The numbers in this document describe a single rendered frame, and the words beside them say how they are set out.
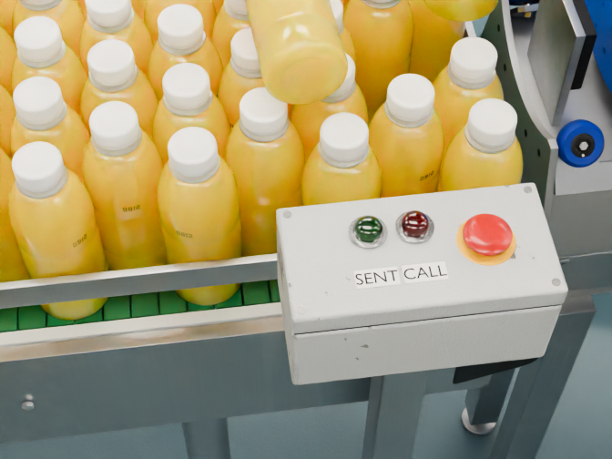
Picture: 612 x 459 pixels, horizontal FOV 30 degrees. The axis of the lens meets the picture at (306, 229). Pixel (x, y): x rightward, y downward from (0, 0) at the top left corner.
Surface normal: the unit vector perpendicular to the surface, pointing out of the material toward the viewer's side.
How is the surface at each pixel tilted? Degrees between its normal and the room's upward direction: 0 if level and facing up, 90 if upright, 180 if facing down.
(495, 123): 0
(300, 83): 87
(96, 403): 90
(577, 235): 70
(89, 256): 90
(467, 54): 0
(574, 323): 90
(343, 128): 0
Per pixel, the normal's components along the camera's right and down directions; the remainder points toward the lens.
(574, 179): 0.11, 0.29
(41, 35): 0.01, -0.58
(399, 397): 0.13, 0.81
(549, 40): -0.99, 0.11
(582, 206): 0.13, 0.57
